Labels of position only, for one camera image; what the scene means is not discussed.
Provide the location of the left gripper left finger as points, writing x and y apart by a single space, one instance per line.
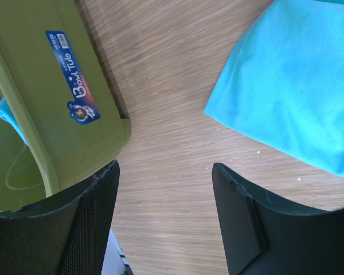
66 233

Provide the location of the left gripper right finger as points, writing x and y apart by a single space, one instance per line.
264 233

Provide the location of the teal t shirt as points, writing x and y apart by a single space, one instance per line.
283 83

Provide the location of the blue tub label sticker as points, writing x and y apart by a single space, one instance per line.
82 108

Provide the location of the green plastic tub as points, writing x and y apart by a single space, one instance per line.
60 151

